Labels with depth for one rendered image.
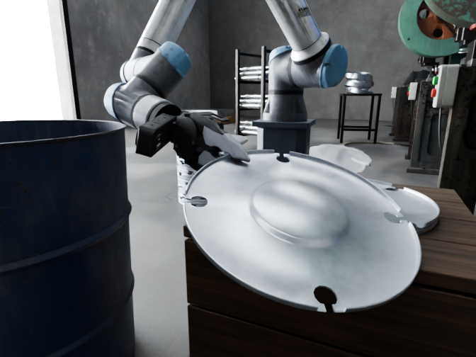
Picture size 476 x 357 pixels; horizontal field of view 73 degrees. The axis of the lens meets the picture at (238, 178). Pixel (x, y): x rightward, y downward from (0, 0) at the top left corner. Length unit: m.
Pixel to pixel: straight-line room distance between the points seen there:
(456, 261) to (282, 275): 0.21
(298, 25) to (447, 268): 0.69
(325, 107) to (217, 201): 7.38
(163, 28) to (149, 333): 0.71
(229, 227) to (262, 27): 7.94
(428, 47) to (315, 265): 3.87
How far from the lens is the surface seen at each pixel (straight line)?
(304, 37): 0.95
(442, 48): 4.16
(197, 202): 1.58
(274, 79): 1.09
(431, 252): 0.47
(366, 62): 7.69
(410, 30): 4.14
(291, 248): 0.36
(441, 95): 1.27
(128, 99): 0.66
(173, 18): 0.86
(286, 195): 0.43
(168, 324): 0.87
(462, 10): 2.44
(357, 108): 7.67
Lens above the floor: 0.54
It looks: 15 degrees down
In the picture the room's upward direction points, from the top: straight up
